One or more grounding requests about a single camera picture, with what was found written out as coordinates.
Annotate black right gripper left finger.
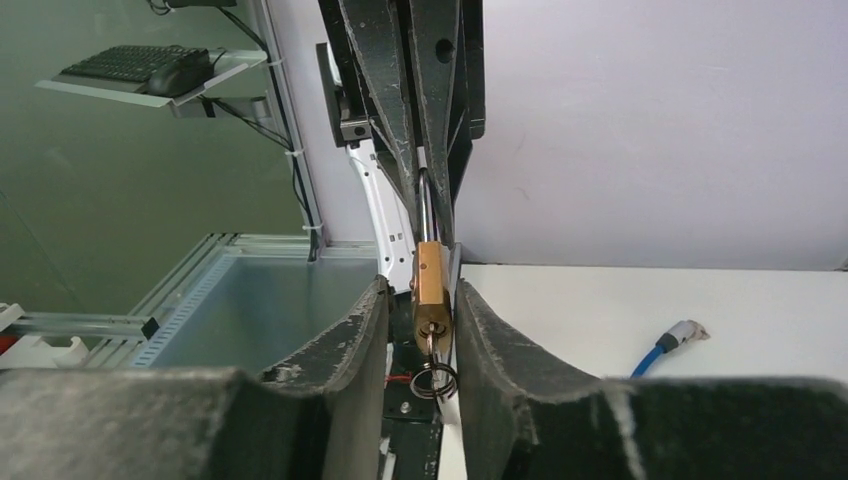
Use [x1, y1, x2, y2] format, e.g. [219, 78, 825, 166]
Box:
[1, 276, 390, 479]

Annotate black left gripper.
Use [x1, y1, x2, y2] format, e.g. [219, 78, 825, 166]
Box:
[319, 1, 485, 246]

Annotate grey keyboard tray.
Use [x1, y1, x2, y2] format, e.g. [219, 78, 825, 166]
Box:
[35, 45, 270, 120]

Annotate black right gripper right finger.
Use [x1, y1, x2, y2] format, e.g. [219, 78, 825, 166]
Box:
[455, 281, 847, 479]

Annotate black computer mouse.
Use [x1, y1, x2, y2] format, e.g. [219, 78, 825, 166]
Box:
[146, 50, 214, 98]

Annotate white slotted cable duct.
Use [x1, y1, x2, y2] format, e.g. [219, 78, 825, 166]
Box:
[129, 255, 235, 368]

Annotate small brass padlock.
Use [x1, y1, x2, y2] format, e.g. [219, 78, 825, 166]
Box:
[413, 168, 453, 355]

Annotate blue cable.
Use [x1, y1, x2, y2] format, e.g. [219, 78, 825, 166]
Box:
[629, 319, 711, 380]

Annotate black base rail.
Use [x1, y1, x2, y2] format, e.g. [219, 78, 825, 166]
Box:
[377, 293, 443, 479]

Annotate black computer keyboard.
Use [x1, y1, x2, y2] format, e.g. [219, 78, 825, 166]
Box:
[60, 45, 210, 83]

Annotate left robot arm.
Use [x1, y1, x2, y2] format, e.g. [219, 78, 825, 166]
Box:
[316, 1, 486, 293]

